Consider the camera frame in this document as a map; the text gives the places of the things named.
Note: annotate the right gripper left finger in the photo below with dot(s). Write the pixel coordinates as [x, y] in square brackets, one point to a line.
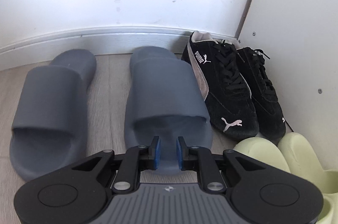
[134, 161]

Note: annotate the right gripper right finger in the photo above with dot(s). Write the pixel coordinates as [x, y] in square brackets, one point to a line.
[207, 166]

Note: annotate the black puma sneaker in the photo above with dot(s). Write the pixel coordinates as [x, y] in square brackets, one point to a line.
[225, 92]
[251, 64]

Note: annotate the light green slide sandal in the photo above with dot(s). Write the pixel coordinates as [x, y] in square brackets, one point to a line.
[264, 151]

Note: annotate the grey-blue slide sandal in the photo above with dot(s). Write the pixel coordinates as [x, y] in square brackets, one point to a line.
[164, 100]
[50, 126]

